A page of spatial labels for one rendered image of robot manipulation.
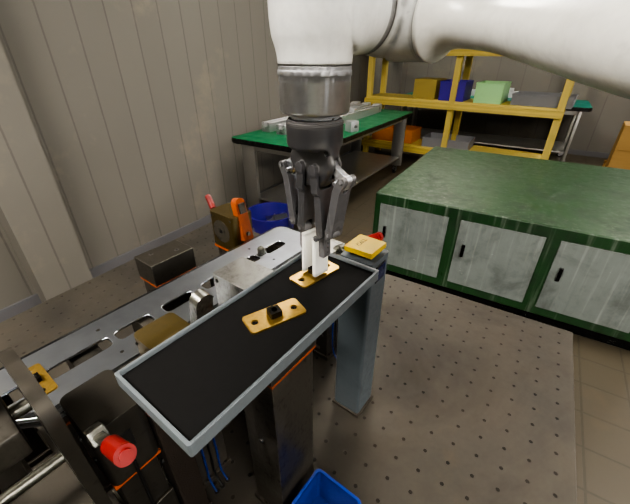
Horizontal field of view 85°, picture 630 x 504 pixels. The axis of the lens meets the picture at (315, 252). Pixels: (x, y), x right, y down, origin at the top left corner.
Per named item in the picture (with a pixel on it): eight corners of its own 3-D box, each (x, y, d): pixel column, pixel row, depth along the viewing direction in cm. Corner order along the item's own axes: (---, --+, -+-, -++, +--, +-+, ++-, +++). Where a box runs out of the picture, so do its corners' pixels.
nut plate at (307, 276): (324, 260, 60) (324, 254, 60) (340, 268, 58) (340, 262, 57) (288, 279, 55) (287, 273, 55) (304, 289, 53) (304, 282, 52)
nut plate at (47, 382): (13, 377, 58) (10, 372, 58) (39, 363, 61) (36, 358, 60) (32, 403, 54) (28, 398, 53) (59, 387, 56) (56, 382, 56)
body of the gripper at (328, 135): (358, 115, 44) (354, 185, 49) (312, 109, 49) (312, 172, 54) (318, 123, 39) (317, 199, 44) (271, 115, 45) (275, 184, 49)
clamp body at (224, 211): (236, 290, 130) (223, 200, 112) (262, 304, 123) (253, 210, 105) (218, 301, 124) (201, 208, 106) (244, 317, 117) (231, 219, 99)
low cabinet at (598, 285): (612, 244, 306) (648, 171, 273) (647, 362, 189) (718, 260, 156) (424, 206, 381) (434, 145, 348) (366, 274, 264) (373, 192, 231)
